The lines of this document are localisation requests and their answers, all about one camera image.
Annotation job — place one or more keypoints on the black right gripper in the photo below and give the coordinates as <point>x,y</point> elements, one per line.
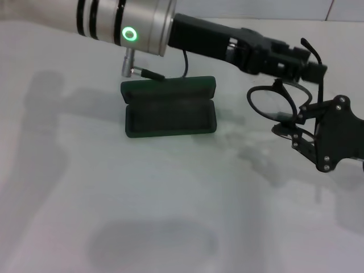
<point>338,133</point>

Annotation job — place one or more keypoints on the green glasses case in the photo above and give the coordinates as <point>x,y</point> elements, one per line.
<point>170,119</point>

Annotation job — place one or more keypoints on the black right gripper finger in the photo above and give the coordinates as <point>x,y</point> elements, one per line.
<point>295,52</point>

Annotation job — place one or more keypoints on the black glasses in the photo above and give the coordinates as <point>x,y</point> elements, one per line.
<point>267,102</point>

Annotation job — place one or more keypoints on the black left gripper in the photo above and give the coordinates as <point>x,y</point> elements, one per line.
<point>204,38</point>

